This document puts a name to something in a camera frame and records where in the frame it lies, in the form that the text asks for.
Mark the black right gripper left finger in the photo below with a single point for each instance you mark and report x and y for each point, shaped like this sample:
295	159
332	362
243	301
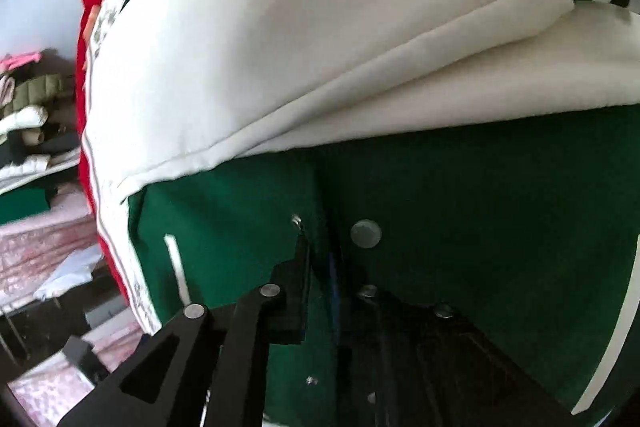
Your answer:
207	366

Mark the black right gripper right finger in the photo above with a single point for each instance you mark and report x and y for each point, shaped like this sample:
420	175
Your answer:
407	354

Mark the green white varsity jacket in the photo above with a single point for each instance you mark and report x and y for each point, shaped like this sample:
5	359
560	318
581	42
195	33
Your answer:
499	137

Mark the white cloth on shelf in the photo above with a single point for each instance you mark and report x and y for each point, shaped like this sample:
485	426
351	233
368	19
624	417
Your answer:
75	270

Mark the pink folded blanket stack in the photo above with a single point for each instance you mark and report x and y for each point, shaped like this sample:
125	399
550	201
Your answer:
33	247

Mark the green folded cloth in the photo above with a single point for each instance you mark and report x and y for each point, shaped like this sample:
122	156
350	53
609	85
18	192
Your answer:
24	202

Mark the white checkered bed sheet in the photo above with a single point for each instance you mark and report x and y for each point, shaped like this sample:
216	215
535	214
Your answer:
112	217

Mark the white puffer jacket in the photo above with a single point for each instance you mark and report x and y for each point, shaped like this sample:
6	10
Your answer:
29	117

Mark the olive green puffer jacket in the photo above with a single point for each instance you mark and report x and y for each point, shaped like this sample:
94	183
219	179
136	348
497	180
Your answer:
39	91

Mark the pink garment on pile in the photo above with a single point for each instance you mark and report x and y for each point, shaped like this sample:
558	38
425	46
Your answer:
9	63

